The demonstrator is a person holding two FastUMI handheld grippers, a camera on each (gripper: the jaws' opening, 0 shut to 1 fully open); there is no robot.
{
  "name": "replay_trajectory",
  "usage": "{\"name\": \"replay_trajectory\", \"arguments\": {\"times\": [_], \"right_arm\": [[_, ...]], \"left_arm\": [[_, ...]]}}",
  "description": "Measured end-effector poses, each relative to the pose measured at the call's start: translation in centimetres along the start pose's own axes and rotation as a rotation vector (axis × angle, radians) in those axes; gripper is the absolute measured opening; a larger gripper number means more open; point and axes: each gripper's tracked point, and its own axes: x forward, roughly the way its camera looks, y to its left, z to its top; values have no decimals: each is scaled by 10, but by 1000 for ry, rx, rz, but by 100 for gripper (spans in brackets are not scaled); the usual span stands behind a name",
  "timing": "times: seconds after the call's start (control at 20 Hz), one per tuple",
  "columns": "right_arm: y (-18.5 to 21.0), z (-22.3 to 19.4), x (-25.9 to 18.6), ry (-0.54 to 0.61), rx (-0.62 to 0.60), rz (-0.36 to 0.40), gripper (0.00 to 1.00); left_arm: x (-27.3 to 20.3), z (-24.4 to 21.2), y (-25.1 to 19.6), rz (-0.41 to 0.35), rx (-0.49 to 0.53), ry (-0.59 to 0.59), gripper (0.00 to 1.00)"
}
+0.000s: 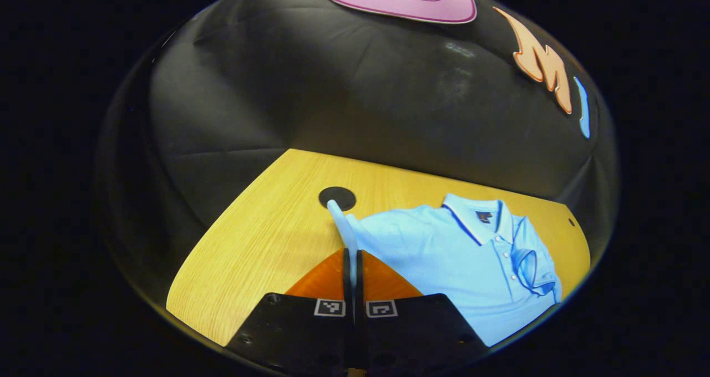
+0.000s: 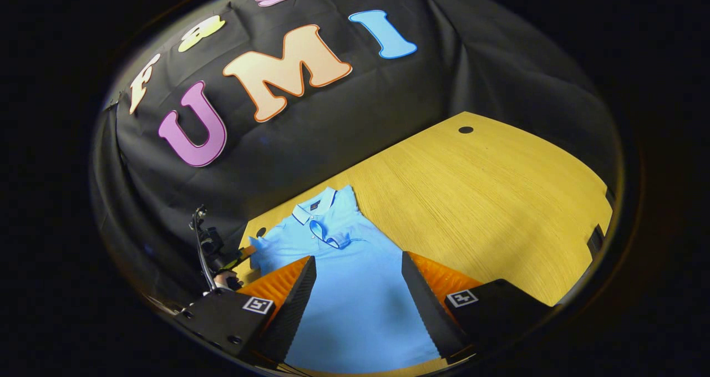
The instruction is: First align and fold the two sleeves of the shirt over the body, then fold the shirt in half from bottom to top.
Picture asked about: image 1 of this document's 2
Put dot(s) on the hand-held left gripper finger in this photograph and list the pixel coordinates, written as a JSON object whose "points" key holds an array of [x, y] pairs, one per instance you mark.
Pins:
{"points": [[347, 288], [359, 288]]}

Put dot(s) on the light blue polo T-shirt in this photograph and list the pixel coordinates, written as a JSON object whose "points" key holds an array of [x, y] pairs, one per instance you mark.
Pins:
{"points": [[444, 266]]}

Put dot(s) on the black backdrop cloth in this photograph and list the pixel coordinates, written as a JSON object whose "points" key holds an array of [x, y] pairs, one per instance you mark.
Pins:
{"points": [[310, 88]]}

